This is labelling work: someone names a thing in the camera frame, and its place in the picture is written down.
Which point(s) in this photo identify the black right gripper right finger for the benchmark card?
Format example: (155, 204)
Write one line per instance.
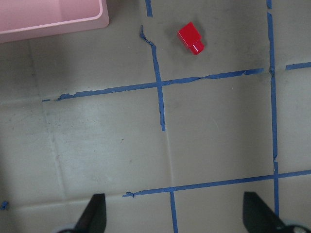
(257, 216)

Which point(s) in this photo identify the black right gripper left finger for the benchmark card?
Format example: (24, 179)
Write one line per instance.
(93, 218)

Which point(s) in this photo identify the pink plastic box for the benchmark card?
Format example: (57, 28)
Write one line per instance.
(26, 19)

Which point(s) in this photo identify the red toy block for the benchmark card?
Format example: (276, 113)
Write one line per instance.
(191, 38)

